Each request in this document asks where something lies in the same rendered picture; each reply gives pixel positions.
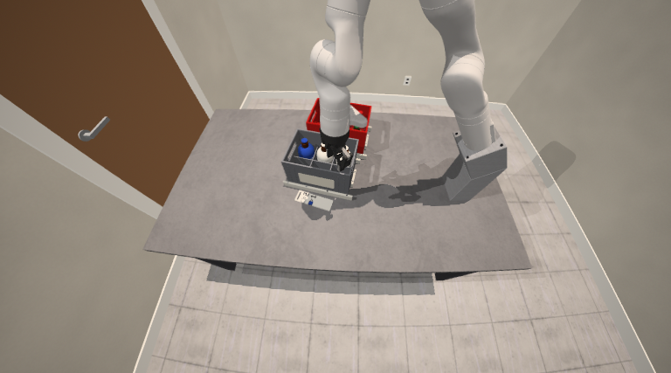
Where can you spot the red crate with dividers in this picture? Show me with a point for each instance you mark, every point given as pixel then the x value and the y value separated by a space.
pixel 356 134

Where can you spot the blue bottle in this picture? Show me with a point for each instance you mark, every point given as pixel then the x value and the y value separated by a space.
pixel 306 149

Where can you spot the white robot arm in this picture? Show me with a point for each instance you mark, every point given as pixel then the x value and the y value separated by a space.
pixel 340 63

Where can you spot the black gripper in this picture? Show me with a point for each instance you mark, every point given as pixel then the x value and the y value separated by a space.
pixel 338 146

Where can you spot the white paper pick list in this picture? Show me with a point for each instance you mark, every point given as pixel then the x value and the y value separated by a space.
pixel 314 200

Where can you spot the grey divided crate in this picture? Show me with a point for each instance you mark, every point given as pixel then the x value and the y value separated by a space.
pixel 315 173

